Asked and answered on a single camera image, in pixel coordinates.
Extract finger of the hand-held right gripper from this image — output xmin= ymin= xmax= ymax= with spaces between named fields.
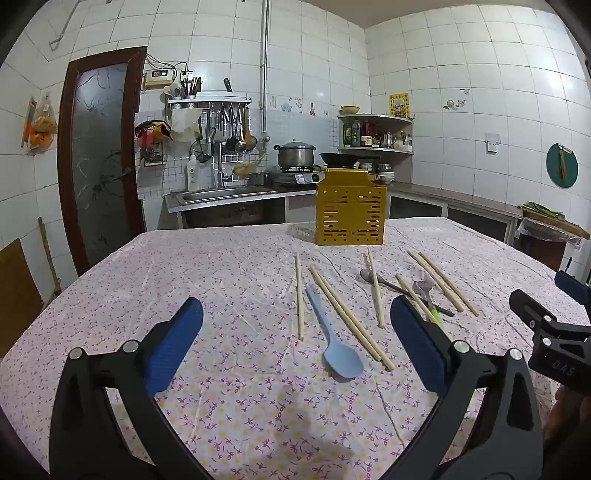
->
xmin=555 ymin=270 xmax=591 ymax=309
xmin=509 ymin=289 xmax=561 ymax=334

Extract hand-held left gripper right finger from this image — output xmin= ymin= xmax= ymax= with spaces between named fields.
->
xmin=390 ymin=295 xmax=546 ymax=480

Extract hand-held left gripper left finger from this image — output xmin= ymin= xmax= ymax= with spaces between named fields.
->
xmin=48 ymin=296 xmax=205 ymax=480

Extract blue plastic spoon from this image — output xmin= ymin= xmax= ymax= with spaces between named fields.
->
xmin=305 ymin=285 xmax=365 ymax=380

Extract yellow perforated utensil holder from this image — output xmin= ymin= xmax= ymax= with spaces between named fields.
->
xmin=315 ymin=168 xmax=387 ymax=246

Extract row of hanging kitchen utensils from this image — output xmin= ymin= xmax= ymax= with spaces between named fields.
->
xmin=198 ymin=104 xmax=258 ymax=163

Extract person's right hand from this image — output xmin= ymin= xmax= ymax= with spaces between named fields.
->
xmin=544 ymin=382 xmax=588 ymax=441

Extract silver metal fork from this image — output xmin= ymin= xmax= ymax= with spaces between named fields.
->
xmin=395 ymin=274 xmax=441 ymax=326

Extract wooden cutting board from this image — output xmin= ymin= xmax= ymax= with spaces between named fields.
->
xmin=522 ymin=205 xmax=591 ymax=241

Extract clear plastic bin bag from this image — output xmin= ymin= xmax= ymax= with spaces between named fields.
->
xmin=514 ymin=217 xmax=583 ymax=252

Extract metal spoon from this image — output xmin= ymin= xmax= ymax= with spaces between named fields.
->
xmin=359 ymin=268 xmax=455 ymax=318

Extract floral pink tablecloth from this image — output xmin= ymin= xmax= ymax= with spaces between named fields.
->
xmin=0 ymin=217 xmax=591 ymax=480

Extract glass cabinet doors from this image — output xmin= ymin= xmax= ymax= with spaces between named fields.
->
xmin=388 ymin=191 xmax=518 ymax=244

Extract green round board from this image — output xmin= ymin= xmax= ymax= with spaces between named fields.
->
xmin=546 ymin=142 xmax=579 ymax=188

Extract brown kitchen counter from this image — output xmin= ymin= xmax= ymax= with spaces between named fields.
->
xmin=165 ymin=181 xmax=525 ymax=222

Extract steel sink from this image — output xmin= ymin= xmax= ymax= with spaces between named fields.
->
xmin=178 ymin=185 xmax=278 ymax=205

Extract wooden stick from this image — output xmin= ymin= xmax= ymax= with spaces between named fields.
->
xmin=38 ymin=217 xmax=63 ymax=296

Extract white soap bottle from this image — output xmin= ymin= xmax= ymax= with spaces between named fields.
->
xmin=185 ymin=154 xmax=201 ymax=192

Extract stack of bowls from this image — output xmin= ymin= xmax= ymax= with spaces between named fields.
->
xmin=369 ymin=161 xmax=395 ymax=185

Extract metal faucet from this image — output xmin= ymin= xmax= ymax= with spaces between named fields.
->
xmin=205 ymin=128 xmax=234 ymax=189

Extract yellow net bag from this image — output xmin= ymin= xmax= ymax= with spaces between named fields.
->
xmin=232 ymin=152 xmax=269 ymax=178

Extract white corner shelf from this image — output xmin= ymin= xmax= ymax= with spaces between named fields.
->
xmin=337 ymin=113 xmax=415 ymax=155

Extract black wok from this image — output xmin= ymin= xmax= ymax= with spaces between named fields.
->
xmin=318 ymin=152 xmax=360 ymax=168

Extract brown door with frosted glass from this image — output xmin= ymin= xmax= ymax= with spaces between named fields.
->
xmin=57 ymin=46 xmax=148 ymax=277

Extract gas stove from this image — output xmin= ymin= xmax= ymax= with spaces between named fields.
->
xmin=276 ymin=165 xmax=326 ymax=186

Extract row of condiment bottles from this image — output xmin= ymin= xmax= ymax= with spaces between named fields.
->
xmin=342 ymin=119 xmax=382 ymax=149

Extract red and yellow bags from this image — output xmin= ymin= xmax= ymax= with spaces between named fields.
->
xmin=135 ymin=120 xmax=174 ymax=167

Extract white plastic bag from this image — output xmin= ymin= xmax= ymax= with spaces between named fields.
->
xmin=171 ymin=110 xmax=204 ymax=143

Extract steel cooking pot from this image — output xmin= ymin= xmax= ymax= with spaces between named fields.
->
xmin=273 ymin=140 xmax=318 ymax=169

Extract utensil cup with chopsticks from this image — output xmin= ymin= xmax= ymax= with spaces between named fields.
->
xmin=179 ymin=76 xmax=203 ymax=100

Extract orange plastic bag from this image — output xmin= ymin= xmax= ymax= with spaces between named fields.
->
xmin=21 ymin=95 xmax=58 ymax=155

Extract beige electric controller box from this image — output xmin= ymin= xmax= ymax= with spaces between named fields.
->
xmin=142 ymin=68 xmax=176 ymax=90

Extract teapot wall sticker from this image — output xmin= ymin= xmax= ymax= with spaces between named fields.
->
xmin=443 ymin=88 xmax=472 ymax=112

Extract yellow wall poster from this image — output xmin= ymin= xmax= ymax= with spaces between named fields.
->
xmin=389 ymin=92 xmax=411 ymax=118

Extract metal wall rack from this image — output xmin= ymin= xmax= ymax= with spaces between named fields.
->
xmin=166 ymin=92 xmax=253 ymax=112

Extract grey wall pipe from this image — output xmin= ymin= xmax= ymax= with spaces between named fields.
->
xmin=259 ymin=0 xmax=271 ymax=153

